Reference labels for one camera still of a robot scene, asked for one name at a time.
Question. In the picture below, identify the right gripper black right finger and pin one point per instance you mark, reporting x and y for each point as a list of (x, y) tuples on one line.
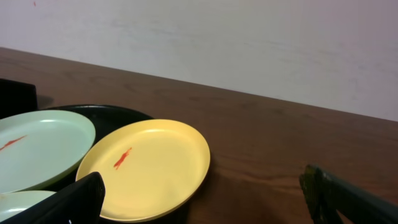
[(327, 197)]

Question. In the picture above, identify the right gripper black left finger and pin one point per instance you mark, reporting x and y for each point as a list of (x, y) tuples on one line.
[(79, 203)]

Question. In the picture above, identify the mint green plate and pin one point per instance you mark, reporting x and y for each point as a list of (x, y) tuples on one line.
[(39, 148), (16, 202)]

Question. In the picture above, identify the yellow plastic plate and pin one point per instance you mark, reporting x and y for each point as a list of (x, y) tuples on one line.
[(149, 168)]

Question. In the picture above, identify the rectangular black tray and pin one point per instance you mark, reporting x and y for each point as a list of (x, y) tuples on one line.
[(17, 98)]

